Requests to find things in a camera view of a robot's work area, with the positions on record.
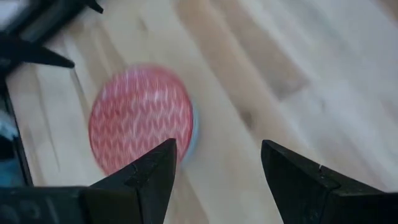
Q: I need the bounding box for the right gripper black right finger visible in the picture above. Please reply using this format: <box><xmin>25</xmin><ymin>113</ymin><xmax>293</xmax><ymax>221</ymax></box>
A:
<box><xmin>261</xmin><ymin>139</ymin><xmax>386</xmax><ymax>224</ymax></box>

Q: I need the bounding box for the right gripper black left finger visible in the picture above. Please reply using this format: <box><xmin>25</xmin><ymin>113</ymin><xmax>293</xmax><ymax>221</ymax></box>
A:
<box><xmin>80</xmin><ymin>138</ymin><xmax>178</xmax><ymax>224</ymax></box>

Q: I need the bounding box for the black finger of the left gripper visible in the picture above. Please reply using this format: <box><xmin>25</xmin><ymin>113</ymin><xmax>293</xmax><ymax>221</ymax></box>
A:
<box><xmin>0</xmin><ymin>37</ymin><xmax>76</xmax><ymax>74</ymax></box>
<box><xmin>83</xmin><ymin>0</ymin><xmax>104</xmax><ymax>15</ymax></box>

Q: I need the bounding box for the red patterned bowl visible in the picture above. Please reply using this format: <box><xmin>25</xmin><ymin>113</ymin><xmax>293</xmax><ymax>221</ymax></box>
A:
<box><xmin>88</xmin><ymin>63</ymin><xmax>200</xmax><ymax>177</ymax></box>

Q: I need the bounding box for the blurred blue object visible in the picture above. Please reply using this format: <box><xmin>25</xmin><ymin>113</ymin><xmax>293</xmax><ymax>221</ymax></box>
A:
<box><xmin>0</xmin><ymin>108</ymin><xmax>25</xmax><ymax>187</ymax></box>

